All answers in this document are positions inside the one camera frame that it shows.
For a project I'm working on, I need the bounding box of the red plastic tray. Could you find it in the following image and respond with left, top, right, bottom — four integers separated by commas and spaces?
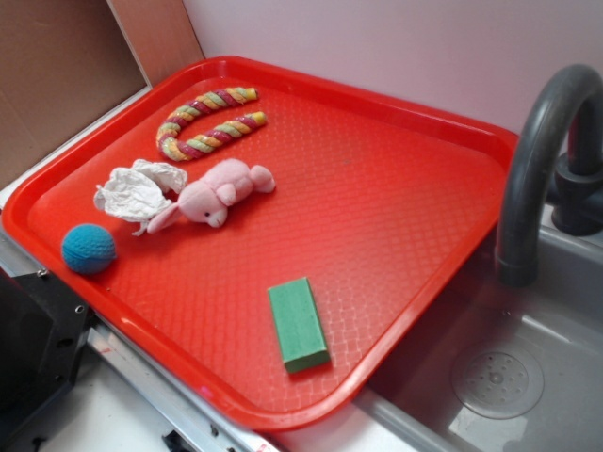
2, 56, 516, 431

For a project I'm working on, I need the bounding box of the round sink drain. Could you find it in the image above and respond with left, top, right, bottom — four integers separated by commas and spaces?
450, 341, 545, 420

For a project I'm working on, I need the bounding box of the blue knitted ball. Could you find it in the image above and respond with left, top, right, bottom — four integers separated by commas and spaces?
61, 224, 117, 275

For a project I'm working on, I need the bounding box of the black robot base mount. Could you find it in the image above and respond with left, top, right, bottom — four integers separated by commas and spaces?
1, 272, 91, 439

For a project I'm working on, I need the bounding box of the grey curved faucet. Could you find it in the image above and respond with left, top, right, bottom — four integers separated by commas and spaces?
495, 64, 602, 287

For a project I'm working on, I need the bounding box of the crumpled white paper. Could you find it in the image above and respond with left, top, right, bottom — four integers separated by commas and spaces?
93, 159, 188, 236

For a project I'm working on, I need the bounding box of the multicolour twisted rope toy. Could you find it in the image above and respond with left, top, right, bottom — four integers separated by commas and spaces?
155, 87, 267, 162

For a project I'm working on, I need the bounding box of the pink plush bunny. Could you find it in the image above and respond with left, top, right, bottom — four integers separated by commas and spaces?
146, 158, 276, 234

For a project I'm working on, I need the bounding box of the green rectangular block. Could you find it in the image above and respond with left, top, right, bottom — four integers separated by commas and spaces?
268, 278, 331, 374

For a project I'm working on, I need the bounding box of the brown cardboard panel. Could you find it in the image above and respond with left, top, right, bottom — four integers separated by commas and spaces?
1, 1, 204, 188

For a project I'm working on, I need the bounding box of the grey plastic sink basin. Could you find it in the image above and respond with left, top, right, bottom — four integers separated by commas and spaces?
356, 225, 602, 451

